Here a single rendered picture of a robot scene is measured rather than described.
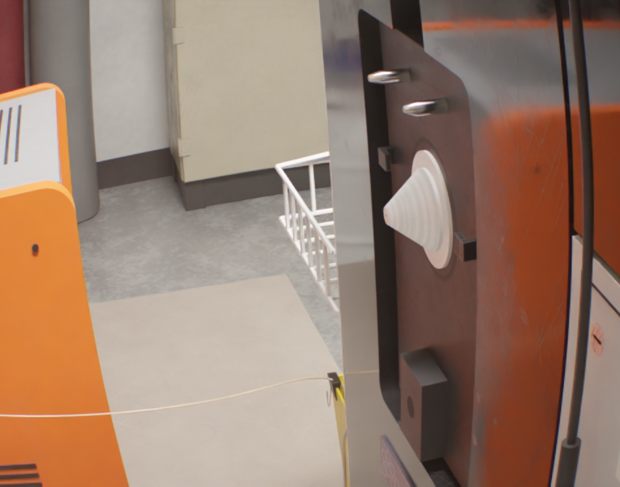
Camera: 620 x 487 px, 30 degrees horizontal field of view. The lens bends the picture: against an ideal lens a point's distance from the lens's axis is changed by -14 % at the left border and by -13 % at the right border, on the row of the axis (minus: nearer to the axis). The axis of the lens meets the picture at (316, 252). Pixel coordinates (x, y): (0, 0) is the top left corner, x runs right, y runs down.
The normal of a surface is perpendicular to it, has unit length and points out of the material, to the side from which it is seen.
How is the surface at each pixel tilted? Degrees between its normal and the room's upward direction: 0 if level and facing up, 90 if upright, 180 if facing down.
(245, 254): 0
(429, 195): 57
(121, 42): 90
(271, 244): 0
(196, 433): 0
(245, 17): 90
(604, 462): 90
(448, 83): 90
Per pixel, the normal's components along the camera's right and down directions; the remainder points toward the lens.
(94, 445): 0.24, 0.38
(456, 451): -0.97, 0.15
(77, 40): 0.78, 0.21
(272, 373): -0.07, -0.91
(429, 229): -0.41, 0.51
